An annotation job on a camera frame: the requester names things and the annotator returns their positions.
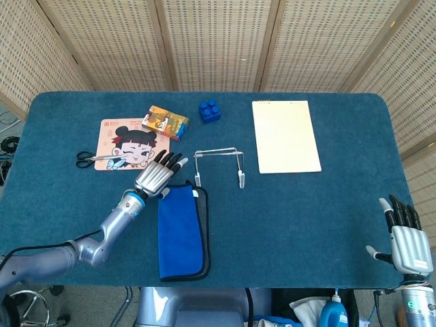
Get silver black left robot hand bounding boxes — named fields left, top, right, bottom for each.
left=134, top=151, right=189, bottom=200

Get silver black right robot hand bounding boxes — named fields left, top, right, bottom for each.
left=365, top=194, right=431, bottom=277

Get grey and blue cloth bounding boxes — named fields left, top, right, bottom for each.
left=157, top=179, right=212, bottom=283

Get cartoon girl mouse pad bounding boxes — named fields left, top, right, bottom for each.
left=93, top=118, right=171, bottom=172

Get colourful printed card box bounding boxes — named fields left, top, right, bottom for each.
left=141, top=105, right=190, bottom=142

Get blue toy building brick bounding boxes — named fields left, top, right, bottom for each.
left=198, top=99, right=223, bottom=125

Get blue bottle with white cap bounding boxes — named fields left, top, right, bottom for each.
left=320, top=293, right=349, bottom=327

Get white crumpled cloth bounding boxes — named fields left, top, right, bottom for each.
left=289, top=296, right=331, bottom=323

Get silver-blue robot torso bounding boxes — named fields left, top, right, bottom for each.
left=136, top=286, right=273, bottom=327

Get cream paper notepad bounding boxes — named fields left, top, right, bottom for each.
left=251, top=99, right=323, bottom=174

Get woven bamboo folding screen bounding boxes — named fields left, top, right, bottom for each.
left=0, top=0, right=436, bottom=222

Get chrome stool base with castors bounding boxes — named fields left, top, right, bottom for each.
left=6, top=285, right=71, bottom=327

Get black-handled scissors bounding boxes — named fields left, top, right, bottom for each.
left=76, top=151, right=127, bottom=169

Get white wire stand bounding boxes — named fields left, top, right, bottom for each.
left=193, top=146, right=246, bottom=189

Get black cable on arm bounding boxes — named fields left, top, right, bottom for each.
left=0, top=228, right=105, bottom=270

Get black cable coil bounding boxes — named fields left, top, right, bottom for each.
left=0, top=136, right=21, bottom=154

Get black hose on torso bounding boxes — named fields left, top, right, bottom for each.
left=245, top=287, right=255, bottom=326

